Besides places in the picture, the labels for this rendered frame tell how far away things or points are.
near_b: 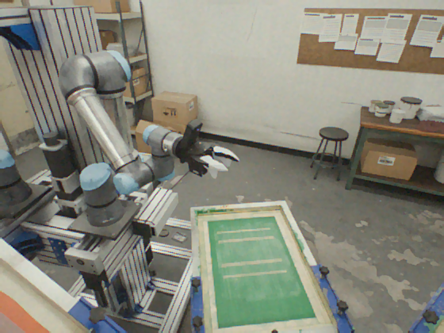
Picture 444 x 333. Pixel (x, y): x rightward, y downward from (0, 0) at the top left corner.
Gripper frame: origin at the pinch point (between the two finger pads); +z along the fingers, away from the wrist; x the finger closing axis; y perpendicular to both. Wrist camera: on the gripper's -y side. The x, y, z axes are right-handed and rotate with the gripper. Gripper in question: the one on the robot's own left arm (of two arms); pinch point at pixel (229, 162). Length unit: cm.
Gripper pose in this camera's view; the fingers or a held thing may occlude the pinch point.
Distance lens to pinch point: 77.1
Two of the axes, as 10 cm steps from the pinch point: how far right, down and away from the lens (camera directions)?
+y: 0.8, 7.9, 6.1
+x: -6.2, 5.2, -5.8
